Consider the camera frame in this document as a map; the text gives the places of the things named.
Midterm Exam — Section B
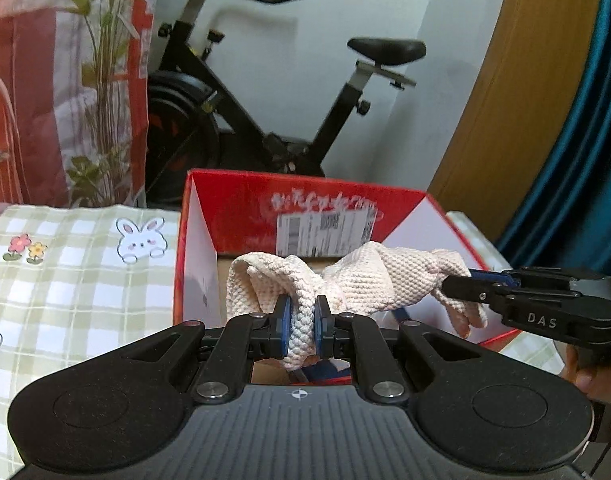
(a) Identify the red white printed curtain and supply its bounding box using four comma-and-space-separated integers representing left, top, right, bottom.
0, 0, 164, 209

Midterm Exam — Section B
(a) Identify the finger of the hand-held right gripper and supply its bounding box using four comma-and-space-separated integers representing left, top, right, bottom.
468, 268, 517, 286
442, 275, 497, 307

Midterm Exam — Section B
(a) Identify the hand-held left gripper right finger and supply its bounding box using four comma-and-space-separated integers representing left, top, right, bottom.
315, 295, 467, 404

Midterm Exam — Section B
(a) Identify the cream knit cloth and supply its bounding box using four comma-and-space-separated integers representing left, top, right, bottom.
226, 242, 489, 372

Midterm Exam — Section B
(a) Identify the black exercise bike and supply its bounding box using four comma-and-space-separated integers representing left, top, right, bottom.
146, 0, 427, 211

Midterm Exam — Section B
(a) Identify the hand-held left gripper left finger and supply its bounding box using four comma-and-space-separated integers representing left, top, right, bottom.
134, 294, 293, 404

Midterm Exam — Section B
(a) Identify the teal curtain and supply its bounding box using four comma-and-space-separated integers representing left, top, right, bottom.
495, 0, 611, 282

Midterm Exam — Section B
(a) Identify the person's right hand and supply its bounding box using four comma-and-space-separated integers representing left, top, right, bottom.
559, 342, 611, 406

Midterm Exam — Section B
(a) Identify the wooden door panel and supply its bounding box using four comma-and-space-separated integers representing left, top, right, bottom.
428, 0, 609, 247

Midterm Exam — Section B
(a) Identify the green artificial plant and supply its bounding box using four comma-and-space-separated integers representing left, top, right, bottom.
54, 0, 147, 209

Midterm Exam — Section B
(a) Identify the plaid bunny print bedsheet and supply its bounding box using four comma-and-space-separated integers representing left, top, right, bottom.
0, 203, 182, 480

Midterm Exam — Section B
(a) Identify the red cardboard box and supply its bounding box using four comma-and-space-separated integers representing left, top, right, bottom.
173, 169, 507, 386

